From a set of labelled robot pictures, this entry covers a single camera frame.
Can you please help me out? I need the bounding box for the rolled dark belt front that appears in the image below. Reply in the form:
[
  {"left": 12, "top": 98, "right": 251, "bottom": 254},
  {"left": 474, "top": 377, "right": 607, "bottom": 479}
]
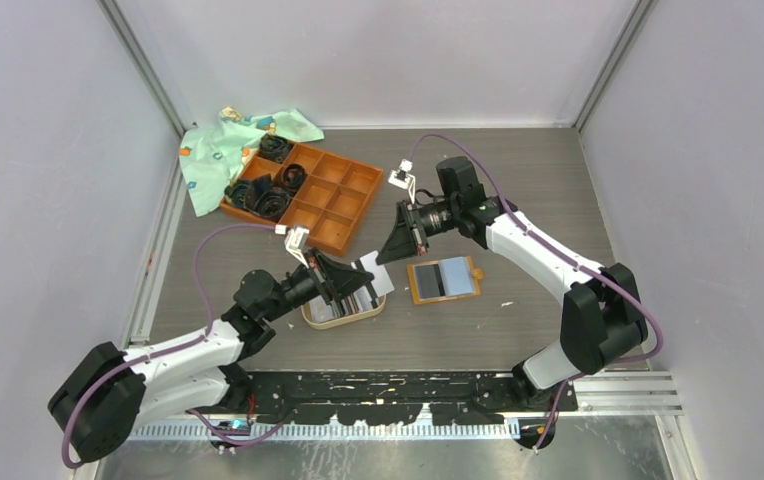
[{"left": 245, "top": 175, "right": 292, "bottom": 222}]

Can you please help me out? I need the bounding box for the silver striped credit card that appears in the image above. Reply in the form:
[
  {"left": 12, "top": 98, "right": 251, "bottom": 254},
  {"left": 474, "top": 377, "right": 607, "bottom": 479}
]
[{"left": 351, "top": 250, "right": 395, "bottom": 300}]

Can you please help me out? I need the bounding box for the rolled dark belt top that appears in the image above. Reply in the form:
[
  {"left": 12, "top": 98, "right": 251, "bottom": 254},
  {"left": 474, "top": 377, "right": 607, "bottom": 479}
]
[{"left": 258, "top": 133, "right": 294, "bottom": 164}]

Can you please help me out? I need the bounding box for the orange leather card holder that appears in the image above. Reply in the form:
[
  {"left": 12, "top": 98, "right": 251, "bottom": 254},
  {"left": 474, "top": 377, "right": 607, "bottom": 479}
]
[{"left": 407, "top": 256, "right": 484, "bottom": 305}]

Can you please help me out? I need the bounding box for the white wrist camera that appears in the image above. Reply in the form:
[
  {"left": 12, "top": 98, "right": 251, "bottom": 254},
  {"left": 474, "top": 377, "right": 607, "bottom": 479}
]
[
  {"left": 284, "top": 225, "right": 310, "bottom": 267},
  {"left": 388, "top": 159, "right": 416, "bottom": 204}
]

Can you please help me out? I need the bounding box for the green patterned cloth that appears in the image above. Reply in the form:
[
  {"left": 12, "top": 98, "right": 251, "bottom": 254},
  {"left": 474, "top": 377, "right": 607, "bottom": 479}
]
[{"left": 178, "top": 107, "right": 324, "bottom": 217}]

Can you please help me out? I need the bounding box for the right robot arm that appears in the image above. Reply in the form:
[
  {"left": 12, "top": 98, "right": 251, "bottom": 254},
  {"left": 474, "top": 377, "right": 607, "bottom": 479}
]
[{"left": 377, "top": 156, "right": 649, "bottom": 411}]

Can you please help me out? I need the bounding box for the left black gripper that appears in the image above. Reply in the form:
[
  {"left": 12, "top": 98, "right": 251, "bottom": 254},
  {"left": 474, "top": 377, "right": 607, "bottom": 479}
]
[{"left": 262, "top": 247, "right": 374, "bottom": 323}]

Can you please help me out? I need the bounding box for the stack of credit cards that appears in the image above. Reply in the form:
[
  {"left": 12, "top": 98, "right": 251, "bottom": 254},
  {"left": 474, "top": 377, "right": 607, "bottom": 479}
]
[{"left": 302, "top": 296, "right": 382, "bottom": 328}]

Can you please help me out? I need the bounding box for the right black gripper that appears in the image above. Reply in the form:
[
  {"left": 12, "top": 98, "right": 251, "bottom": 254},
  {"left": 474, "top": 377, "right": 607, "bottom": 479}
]
[{"left": 376, "top": 198, "right": 459, "bottom": 266}]

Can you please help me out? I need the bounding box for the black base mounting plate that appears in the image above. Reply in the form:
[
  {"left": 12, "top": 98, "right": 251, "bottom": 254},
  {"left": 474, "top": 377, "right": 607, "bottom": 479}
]
[{"left": 203, "top": 370, "right": 577, "bottom": 426}]

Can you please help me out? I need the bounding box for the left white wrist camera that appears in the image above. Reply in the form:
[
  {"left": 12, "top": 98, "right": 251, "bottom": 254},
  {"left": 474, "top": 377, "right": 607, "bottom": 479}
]
[{"left": 284, "top": 225, "right": 310, "bottom": 267}]

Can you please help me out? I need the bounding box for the dark grey credit card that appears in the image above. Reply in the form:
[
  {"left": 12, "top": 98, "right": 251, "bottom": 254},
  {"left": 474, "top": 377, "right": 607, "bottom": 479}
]
[{"left": 414, "top": 263, "right": 445, "bottom": 301}]

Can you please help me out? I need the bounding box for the orange compartment organizer tray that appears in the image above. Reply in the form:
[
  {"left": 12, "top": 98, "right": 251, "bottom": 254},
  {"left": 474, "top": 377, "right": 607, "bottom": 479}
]
[{"left": 219, "top": 142, "right": 382, "bottom": 256}]

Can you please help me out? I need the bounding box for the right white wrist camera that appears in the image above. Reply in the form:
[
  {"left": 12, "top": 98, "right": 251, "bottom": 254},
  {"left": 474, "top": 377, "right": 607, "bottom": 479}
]
[{"left": 388, "top": 159, "right": 416, "bottom": 204}]

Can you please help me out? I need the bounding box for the rolled dark belt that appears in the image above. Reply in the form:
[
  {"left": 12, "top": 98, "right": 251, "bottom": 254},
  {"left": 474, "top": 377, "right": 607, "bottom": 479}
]
[
  {"left": 224, "top": 178, "right": 251, "bottom": 209},
  {"left": 245, "top": 175, "right": 292, "bottom": 222},
  {"left": 258, "top": 133, "right": 294, "bottom": 164},
  {"left": 278, "top": 163, "right": 308, "bottom": 196}
]

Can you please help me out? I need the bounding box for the rolled dark belt left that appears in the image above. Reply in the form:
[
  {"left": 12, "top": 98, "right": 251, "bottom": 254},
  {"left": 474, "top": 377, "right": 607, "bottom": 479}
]
[{"left": 224, "top": 178, "right": 251, "bottom": 209}]

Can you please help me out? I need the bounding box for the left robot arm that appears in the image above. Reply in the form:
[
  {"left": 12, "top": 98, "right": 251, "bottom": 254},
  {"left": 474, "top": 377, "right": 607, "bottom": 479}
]
[{"left": 47, "top": 248, "right": 393, "bottom": 469}]

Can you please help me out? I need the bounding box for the oval wooden card tray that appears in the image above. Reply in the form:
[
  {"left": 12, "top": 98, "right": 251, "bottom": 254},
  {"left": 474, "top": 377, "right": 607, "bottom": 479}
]
[{"left": 301, "top": 289, "right": 386, "bottom": 330}]

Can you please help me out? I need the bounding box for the rolled dark belt middle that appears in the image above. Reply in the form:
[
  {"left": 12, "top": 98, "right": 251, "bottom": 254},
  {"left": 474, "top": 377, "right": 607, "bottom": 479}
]
[{"left": 278, "top": 163, "right": 308, "bottom": 196}]

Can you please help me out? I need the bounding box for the white slotted cable duct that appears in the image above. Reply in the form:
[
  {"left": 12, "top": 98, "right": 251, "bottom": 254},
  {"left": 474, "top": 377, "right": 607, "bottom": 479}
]
[{"left": 129, "top": 417, "right": 520, "bottom": 441}]

